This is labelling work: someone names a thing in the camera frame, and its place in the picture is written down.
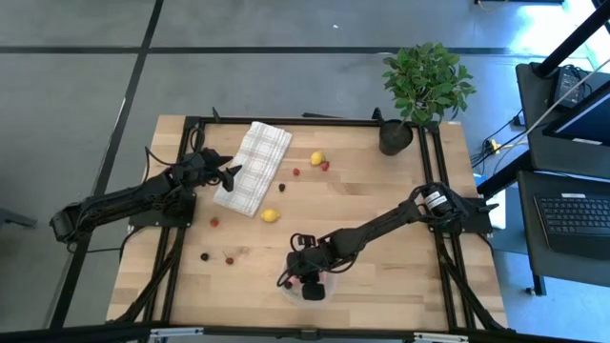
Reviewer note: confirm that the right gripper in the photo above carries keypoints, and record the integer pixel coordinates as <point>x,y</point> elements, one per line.
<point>307,264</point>

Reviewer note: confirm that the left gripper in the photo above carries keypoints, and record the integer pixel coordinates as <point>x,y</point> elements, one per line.
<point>202,170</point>

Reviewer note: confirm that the yellow plastic lemon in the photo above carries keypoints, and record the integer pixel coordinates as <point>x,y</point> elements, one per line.
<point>270,215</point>
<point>317,158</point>

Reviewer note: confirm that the red cherry with stem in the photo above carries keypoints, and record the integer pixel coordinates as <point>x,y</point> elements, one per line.
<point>229,261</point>

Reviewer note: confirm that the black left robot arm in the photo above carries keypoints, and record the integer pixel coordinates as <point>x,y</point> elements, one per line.
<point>119,200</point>

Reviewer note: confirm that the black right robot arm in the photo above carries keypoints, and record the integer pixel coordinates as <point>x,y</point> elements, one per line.
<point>381,224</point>

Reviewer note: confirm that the clear plastic tupperware container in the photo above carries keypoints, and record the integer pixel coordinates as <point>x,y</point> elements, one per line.
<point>291,296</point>

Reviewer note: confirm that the white beige plaid towel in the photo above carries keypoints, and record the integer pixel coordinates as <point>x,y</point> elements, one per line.
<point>252,167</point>

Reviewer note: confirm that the blue plastic piece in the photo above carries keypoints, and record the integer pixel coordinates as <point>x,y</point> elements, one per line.
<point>481,177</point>

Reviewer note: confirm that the white paper sheet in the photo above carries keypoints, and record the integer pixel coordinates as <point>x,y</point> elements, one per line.
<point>498,219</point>

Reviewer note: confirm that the green plant in black pot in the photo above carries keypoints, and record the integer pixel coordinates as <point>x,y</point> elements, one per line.
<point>424,81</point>

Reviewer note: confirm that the grey chair leg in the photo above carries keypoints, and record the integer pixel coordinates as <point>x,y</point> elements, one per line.
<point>14,219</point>

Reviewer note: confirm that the yellow power plug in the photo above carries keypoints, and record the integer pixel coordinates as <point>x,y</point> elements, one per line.
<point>494,145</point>

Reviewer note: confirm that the black keyboard shelf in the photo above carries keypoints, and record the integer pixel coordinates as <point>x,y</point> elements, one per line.
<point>529,228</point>

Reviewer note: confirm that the black computer keyboard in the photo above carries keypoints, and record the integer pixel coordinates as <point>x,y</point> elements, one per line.
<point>576,224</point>

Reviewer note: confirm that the black desk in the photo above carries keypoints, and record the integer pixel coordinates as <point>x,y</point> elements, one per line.
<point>534,95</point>

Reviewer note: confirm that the black power adapter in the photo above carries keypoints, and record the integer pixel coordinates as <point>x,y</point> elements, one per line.
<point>567,86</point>

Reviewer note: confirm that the black computer monitor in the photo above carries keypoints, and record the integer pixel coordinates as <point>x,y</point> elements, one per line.
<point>591,119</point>

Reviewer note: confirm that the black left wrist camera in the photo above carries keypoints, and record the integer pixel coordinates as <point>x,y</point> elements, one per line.
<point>228,184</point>

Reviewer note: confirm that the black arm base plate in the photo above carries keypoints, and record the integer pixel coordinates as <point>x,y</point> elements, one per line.
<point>143,221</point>
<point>476,221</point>

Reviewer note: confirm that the silver metal bracket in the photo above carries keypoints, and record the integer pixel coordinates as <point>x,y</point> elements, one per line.
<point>441,337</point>
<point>176,333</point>

